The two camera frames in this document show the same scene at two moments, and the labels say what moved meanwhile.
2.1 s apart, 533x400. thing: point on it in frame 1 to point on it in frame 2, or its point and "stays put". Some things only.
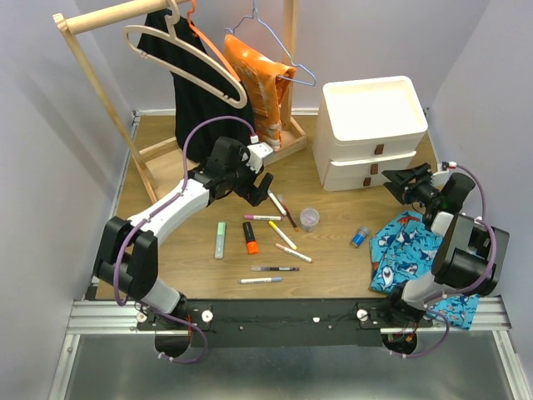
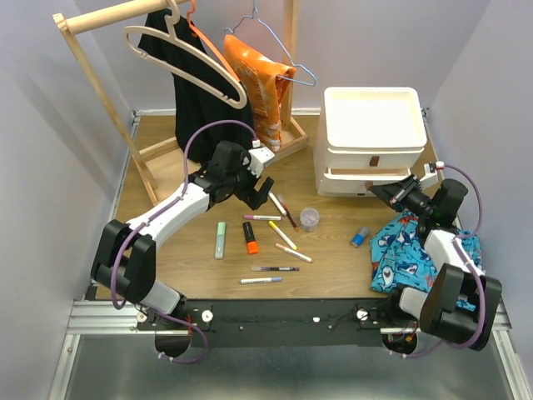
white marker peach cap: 294,252 stays put
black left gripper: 256,196 stays put
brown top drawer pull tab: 379,149 to 374,161
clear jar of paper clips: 309,219 stays put
